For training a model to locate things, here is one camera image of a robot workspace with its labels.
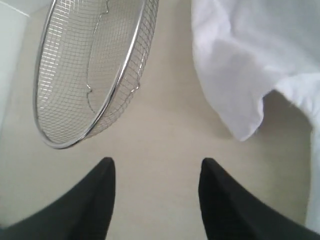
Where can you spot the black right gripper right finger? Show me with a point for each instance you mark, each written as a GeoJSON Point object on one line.
{"type": "Point", "coordinates": [230, 212]}

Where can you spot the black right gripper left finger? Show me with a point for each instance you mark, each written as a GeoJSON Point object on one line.
{"type": "Point", "coordinates": [83, 213]}

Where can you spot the white t-shirt red lettering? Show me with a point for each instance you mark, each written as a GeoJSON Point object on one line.
{"type": "Point", "coordinates": [244, 49]}

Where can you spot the metal mesh strainer bowl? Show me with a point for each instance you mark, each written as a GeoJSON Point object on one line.
{"type": "Point", "coordinates": [89, 64]}

